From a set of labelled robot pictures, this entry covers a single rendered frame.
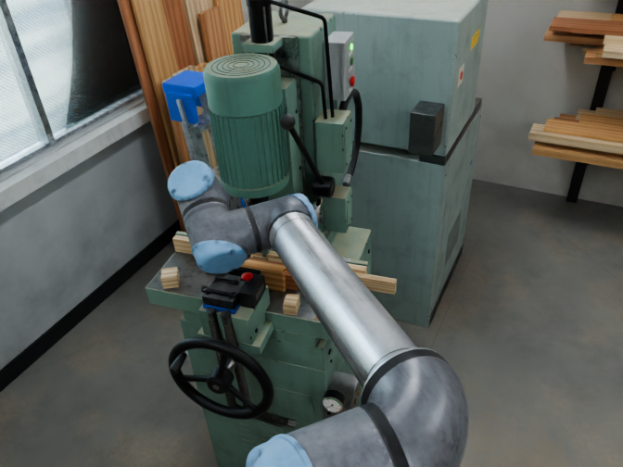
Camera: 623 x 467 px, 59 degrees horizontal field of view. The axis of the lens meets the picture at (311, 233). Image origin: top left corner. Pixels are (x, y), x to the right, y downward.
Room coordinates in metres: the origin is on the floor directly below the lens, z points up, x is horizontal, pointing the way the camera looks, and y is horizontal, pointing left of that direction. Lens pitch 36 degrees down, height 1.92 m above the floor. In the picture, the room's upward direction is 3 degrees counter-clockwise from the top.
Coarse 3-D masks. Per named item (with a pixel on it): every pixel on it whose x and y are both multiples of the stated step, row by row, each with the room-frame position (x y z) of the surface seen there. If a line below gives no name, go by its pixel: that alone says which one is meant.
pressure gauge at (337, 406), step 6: (330, 390) 0.97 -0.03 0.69; (336, 390) 0.97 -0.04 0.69; (324, 396) 0.96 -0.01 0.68; (330, 396) 0.95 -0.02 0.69; (336, 396) 0.95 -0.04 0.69; (342, 396) 0.96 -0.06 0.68; (324, 402) 0.96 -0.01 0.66; (330, 402) 0.95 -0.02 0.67; (336, 402) 0.94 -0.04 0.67; (342, 402) 0.94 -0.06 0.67; (324, 408) 0.95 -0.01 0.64; (330, 408) 0.95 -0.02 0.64; (336, 408) 0.94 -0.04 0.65; (342, 408) 0.94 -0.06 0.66
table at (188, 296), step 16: (176, 256) 1.34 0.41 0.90; (192, 256) 1.34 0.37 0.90; (160, 272) 1.27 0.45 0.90; (192, 272) 1.26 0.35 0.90; (160, 288) 1.19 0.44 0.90; (176, 288) 1.19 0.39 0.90; (192, 288) 1.19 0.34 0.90; (160, 304) 1.19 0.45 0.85; (176, 304) 1.17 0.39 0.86; (192, 304) 1.15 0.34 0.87; (272, 304) 1.10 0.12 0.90; (304, 304) 1.09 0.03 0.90; (272, 320) 1.07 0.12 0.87; (288, 320) 1.05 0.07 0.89; (304, 320) 1.04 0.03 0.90; (208, 336) 1.03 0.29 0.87; (320, 336) 1.02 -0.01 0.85; (256, 352) 0.98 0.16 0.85
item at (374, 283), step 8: (256, 256) 1.27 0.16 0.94; (360, 272) 1.16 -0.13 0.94; (368, 280) 1.14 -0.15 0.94; (376, 280) 1.13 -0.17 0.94; (384, 280) 1.13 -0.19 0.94; (392, 280) 1.13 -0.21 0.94; (368, 288) 1.14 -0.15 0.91; (376, 288) 1.13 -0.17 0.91; (384, 288) 1.12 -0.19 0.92; (392, 288) 1.11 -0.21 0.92
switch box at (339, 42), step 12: (336, 36) 1.51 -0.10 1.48; (348, 36) 1.50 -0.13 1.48; (324, 48) 1.46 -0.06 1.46; (336, 48) 1.45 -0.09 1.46; (348, 48) 1.47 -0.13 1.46; (324, 60) 1.46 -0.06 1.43; (336, 60) 1.45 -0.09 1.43; (348, 60) 1.47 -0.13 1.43; (324, 72) 1.47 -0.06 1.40; (336, 72) 1.45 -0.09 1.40; (348, 72) 1.47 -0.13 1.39; (324, 84) 1.47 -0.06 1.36; (336, 84) 1.45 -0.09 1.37; (348, 84) 1.47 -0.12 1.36; (336, 96) 1.46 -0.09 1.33; (348, 96) 1.48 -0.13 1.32
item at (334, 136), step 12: (324, 120) 1.37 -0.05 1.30; (336, 120) 1.37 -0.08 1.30; (348, 120) 1.38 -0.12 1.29; (324, 132) 1.36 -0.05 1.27; (336, 132) 1.35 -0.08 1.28; (348, 132) 1.38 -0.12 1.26; (324, 144) 1.36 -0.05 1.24; (336, 144) 1.35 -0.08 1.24; (348, 144) 1.38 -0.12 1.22; (324, 156) 1.36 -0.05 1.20; (336, 156) 1.35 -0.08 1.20; (348, 156) 1.38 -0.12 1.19; (324, 168) 1.36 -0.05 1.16; (336, 168) 1.35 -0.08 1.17
